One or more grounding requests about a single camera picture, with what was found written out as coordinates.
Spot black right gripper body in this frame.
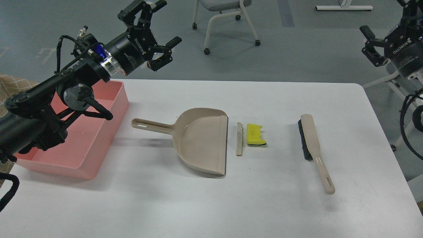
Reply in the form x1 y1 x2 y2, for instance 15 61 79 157
385 20 422 80

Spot beige hand brush black bristles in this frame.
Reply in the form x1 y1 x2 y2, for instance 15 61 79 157
298 114 336 195

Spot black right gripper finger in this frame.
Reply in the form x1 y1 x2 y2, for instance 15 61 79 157
397 0 423 33
360 25 393 67

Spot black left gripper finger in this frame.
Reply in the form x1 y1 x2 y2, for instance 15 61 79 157
147 36 182 72
118 0 168 29

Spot white chair right side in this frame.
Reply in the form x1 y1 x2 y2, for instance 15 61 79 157
363 63 422 136

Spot beige plastic dustpan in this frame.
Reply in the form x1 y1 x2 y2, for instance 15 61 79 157
131 107 228 176

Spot beige foam strip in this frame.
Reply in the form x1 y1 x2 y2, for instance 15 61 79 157
236 122 243 156

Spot tan checkered cloth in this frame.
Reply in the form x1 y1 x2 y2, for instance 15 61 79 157
0 73 38 117

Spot white grey rolling chair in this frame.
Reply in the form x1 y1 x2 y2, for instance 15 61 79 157
192 0 261 55

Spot pink plastic bin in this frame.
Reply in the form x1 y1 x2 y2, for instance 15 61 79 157
16 80 129 180

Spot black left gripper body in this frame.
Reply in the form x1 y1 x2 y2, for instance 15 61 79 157
105 13 157 76

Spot white table base bar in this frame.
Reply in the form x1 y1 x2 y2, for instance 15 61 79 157
315 0 374 11

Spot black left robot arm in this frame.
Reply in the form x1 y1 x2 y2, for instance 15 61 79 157
0 0 182 164

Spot yellow sponge piece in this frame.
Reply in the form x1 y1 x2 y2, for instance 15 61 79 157
246 123 267 146

